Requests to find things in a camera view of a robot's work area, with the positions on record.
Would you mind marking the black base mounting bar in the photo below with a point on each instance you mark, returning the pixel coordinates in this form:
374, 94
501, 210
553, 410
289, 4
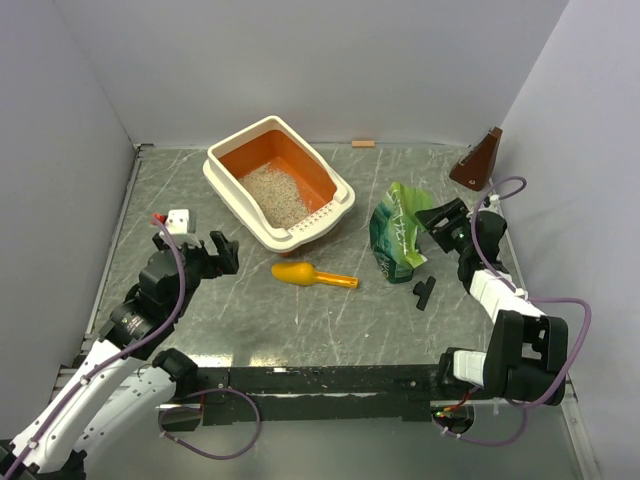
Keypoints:
228, 395

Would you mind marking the grey cat litter pile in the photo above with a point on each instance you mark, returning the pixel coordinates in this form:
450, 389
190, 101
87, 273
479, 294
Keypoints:
277, 195

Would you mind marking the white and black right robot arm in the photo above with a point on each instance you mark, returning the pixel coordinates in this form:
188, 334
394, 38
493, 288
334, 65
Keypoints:
527, 348

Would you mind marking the green litter bag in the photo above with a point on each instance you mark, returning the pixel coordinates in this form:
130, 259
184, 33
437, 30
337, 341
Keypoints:
394, 229

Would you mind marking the brown wooden wedge stand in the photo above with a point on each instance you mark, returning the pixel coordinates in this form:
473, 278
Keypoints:
475, 169

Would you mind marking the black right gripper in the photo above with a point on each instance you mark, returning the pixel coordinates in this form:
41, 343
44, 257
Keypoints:
455, 210

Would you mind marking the yellow plastic litter scoop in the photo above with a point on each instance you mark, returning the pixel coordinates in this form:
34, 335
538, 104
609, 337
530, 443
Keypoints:
305, 274

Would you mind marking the black bag clip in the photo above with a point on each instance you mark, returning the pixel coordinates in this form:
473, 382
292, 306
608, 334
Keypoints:
423, 291

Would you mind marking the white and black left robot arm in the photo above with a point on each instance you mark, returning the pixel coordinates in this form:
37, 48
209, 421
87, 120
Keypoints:
135, 328

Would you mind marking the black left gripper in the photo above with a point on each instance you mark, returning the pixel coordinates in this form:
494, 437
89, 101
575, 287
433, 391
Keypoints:
226, 259

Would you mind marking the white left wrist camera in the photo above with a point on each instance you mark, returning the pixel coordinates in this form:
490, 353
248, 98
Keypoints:
176, 221

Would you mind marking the small wooden block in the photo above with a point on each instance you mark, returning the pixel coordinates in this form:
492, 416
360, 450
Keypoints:
363, 144

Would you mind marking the white and orange litter box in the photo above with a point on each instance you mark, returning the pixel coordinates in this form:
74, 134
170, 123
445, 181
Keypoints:
271, 141

